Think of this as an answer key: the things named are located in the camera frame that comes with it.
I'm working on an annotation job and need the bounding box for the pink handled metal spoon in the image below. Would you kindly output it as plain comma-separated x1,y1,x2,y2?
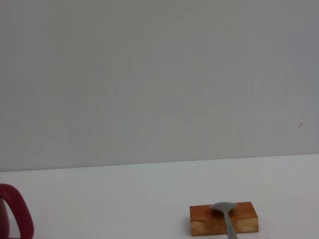
209,201,239,239

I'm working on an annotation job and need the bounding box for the red ceramic coffee cup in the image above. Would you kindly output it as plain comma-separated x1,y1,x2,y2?
0,183,35,239

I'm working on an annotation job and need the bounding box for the dark orange wooden block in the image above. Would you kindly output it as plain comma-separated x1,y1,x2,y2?
189,201,259,237

